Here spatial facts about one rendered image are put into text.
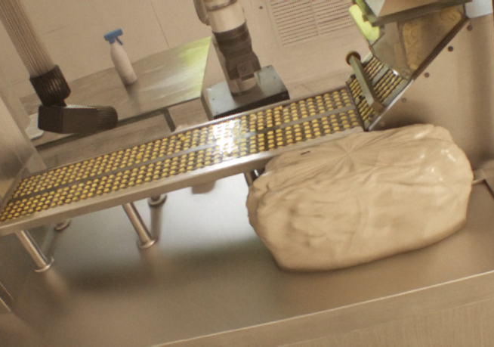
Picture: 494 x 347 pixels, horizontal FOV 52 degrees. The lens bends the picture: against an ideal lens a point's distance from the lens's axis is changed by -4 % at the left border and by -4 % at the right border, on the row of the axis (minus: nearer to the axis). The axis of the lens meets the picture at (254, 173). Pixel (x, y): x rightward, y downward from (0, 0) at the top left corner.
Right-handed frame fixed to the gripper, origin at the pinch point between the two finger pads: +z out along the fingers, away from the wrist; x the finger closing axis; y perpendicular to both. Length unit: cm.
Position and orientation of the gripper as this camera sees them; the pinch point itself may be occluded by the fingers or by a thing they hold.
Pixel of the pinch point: (251, 92)
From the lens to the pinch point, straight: 124.8
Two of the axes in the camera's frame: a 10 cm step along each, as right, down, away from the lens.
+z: 2.9, 8.0, 5.3
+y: 1.7, 5.0, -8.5
